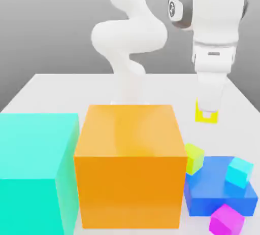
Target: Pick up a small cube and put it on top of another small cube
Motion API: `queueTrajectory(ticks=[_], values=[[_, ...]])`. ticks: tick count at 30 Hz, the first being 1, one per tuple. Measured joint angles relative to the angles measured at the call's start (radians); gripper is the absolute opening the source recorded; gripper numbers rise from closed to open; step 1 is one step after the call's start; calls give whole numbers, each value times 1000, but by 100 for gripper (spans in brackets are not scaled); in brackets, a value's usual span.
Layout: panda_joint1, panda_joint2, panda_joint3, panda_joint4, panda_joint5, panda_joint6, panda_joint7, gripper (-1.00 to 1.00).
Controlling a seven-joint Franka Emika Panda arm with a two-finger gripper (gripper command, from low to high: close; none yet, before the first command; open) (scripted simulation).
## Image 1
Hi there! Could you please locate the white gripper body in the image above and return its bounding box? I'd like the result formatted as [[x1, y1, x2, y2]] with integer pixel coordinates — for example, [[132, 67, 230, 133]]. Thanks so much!
[[197, 72, 228, 112]]

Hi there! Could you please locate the small yellow cube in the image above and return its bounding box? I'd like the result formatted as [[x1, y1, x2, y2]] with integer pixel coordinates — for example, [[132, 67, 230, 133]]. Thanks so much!
[[194, 96, 219, 125]]

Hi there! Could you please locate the small lime cube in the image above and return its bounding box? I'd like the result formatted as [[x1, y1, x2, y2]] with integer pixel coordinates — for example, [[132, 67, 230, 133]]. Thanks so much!
[[184, 143, 205, 176]]

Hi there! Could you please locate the small cyan cube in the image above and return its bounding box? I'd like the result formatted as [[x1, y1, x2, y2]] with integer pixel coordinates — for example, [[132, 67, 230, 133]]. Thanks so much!
[[224, 157, 254, 190]]

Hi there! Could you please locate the small magenta cube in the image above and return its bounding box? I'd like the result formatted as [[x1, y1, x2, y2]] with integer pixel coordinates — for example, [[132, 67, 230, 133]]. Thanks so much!
[[208, 203, 246, 235]]

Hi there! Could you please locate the large blue box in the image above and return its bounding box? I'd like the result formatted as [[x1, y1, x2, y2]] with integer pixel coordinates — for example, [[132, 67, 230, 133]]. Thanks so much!
[[183, 155, 259, 218]]

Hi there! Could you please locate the large orange box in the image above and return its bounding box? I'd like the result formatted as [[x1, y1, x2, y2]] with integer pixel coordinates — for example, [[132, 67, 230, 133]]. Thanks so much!
[[74, 104, 188, 230]]

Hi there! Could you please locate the large turquoise box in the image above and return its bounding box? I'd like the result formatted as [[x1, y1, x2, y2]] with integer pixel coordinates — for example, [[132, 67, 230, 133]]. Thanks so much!
[[0, 113, 80, 235]]

